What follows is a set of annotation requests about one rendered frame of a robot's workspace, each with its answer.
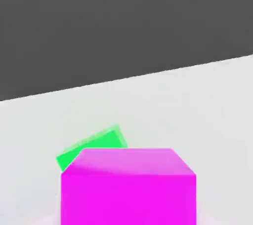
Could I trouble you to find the small magenta cube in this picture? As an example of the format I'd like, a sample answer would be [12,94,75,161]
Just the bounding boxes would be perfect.
[60,148,197,225]

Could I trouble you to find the small green cube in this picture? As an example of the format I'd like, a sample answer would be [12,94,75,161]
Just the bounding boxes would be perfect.
[56,123,128,172]

